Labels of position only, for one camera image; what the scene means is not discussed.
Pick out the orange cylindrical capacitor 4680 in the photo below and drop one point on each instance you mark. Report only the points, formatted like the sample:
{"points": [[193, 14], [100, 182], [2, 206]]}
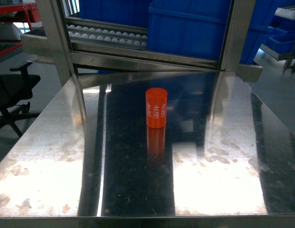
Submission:
{"points": [[156, 107]]}

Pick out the large blue plastic crate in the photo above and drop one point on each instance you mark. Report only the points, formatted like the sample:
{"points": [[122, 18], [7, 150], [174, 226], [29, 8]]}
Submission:
{"points": [[196, 28]]}

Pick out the blue crate rear left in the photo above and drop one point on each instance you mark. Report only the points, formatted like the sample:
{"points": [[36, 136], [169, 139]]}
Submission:
{"points": [[125, 12]]}

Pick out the black office chair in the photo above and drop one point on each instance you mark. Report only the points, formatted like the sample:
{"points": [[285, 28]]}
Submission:
{"points": [[14, 88]]}

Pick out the small blue bin right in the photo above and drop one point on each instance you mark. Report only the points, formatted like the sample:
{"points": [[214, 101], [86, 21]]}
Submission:
{"points": [[282, 43]]}

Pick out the steel roller rack frame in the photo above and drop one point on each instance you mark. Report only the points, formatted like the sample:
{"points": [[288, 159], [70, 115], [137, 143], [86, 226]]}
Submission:
{"points": [[51, 44]]}

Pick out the red metal frame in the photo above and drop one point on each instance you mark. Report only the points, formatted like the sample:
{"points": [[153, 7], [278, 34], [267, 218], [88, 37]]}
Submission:
{"points": [[23, 12]]}

